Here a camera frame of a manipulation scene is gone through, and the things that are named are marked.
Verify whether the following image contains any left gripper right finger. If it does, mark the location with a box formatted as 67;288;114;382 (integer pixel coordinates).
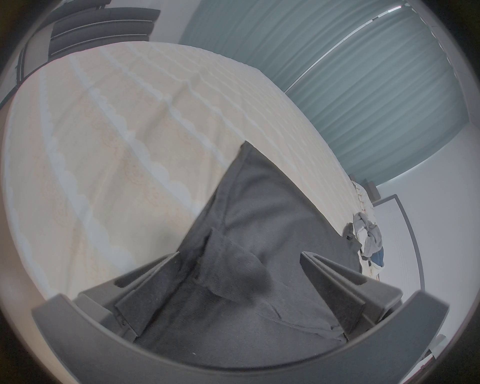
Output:
300;250;404;334

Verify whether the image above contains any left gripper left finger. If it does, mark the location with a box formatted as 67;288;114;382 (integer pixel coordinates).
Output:
77;251;181;336

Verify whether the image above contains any black T-shirt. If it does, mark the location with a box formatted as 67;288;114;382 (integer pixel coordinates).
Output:
133;140;362;370

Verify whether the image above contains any pile of clothes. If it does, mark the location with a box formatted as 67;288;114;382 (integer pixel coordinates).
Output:
341;212;385;269

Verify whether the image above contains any bed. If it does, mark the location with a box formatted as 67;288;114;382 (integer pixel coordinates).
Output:
0;42;426;338

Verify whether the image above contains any white printed pillow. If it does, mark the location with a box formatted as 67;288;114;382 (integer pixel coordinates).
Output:
350;181;376;216

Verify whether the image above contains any grey bedside table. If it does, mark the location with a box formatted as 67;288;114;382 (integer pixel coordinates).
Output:
349;175;380;199

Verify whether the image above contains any blue-green curtain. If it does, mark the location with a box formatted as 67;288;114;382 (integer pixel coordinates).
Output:
178;0;398;92
285;7;471;184

